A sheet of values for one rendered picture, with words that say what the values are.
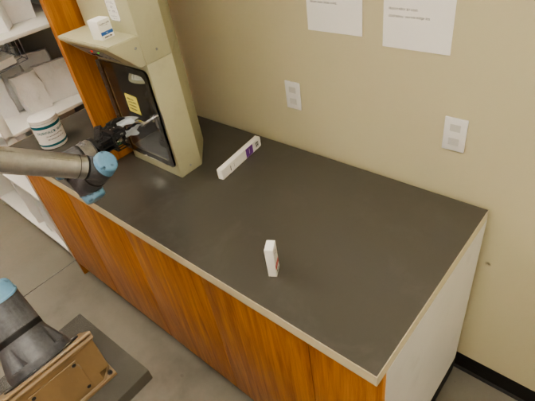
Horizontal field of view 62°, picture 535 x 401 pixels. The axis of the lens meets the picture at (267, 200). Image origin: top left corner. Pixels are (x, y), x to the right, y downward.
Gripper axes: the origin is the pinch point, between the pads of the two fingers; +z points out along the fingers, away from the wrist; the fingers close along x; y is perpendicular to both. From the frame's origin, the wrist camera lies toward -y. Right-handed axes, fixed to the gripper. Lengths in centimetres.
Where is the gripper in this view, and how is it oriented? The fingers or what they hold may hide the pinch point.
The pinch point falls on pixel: (134, 121)
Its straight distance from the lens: 175.2
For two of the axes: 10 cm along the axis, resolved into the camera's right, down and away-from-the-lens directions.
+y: 7.5, 3.0, -5.9
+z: 6.4, -5.5, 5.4
